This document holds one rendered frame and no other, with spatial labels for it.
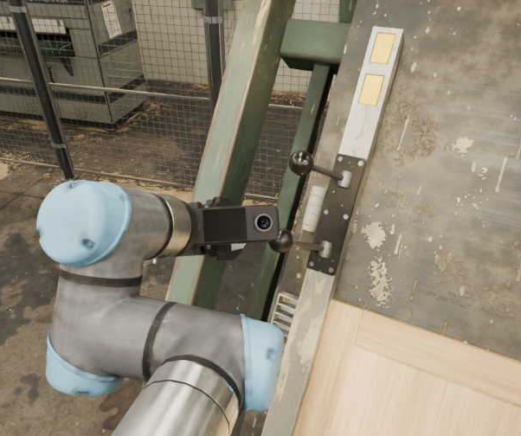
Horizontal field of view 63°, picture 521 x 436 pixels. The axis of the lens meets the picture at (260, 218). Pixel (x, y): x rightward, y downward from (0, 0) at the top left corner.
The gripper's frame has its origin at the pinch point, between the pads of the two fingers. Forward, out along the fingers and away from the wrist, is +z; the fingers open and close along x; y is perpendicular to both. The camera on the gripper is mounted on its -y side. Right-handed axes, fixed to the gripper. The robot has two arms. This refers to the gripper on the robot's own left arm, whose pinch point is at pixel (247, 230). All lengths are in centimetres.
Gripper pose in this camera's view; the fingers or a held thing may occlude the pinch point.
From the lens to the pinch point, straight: 68.0
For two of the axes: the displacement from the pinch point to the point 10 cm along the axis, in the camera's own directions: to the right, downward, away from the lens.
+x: 0.7, 9.9, -0.9
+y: -9.3, 0.9, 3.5
